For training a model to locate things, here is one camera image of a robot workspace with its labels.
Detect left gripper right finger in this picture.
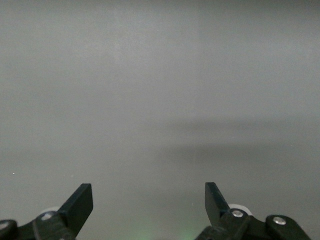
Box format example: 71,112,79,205
194,181,312,240

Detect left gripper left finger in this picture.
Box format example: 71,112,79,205
0,183,94,240

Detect dark grey table mat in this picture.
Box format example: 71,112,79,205
0,0,320,240

